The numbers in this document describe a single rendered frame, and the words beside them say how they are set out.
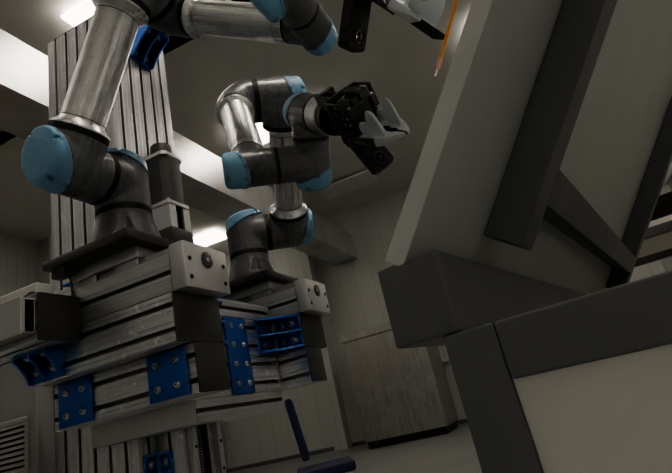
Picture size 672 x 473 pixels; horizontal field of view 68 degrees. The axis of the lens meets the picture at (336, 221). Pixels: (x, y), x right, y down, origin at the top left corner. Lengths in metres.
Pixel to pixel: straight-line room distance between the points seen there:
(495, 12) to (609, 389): 0.29
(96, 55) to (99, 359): 0.59
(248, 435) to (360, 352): 4.15
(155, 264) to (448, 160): 0.69
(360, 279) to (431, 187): 11.14
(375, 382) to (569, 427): 9.33
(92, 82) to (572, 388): 0.99
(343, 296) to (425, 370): 3.12
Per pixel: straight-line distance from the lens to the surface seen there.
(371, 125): 0.79
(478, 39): 0.44
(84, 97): 1.12
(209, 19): 1.19
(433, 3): 0.86
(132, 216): 1.12
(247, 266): 1.47
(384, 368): 9.61
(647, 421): 0.37
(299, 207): 1.52
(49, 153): 1.07
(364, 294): 11.46
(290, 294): 1.38
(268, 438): 12.52
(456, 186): 0.45
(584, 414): 0.37
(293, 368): 1.37
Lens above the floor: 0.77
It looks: 20 degrees up
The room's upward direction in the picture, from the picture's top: 13 degrees counter-clockwise
